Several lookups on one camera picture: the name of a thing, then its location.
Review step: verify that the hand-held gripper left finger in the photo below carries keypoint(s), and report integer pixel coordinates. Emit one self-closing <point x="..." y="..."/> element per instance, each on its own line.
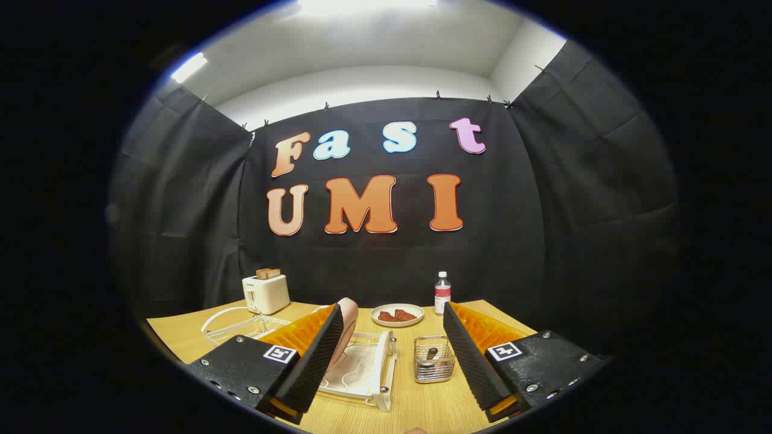
<point x="313" y="361"/>

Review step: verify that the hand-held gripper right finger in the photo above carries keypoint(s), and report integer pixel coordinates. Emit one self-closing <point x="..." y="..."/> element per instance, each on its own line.
<point x="470" y="361"/>

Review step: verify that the pink plate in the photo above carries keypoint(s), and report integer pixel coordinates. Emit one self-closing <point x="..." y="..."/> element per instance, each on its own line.
<point x="347" y="325"/>

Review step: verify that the white round dish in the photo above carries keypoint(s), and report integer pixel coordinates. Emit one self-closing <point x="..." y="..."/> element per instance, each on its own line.
<point x="398" y="322"/>

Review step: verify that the red label water bottle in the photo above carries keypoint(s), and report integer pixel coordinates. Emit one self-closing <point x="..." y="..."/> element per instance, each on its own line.
<point x="442" y="295"/>

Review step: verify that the red meat piece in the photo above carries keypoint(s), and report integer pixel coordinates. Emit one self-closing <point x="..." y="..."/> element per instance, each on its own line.
<point x="406" y="315"/>
<point x="386" y="316"/>

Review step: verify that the white toaster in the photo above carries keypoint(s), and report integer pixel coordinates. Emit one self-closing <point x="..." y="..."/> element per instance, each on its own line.
<point x="268" y="295"/>

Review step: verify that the toasted bread slices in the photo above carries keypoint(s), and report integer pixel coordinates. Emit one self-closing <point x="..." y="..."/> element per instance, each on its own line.
<point x="268" y="273"/>

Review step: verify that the black backdrop cloth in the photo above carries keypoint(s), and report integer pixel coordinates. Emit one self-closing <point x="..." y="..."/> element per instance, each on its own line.
<point x="392" y="259"/>

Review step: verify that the long ceiling light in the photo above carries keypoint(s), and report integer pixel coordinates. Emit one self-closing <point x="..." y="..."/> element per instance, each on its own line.
<point x="189" y="67"/>

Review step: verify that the wide ceiling light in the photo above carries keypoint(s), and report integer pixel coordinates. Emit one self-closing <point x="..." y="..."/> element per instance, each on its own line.
<point x="362" y="6"/>

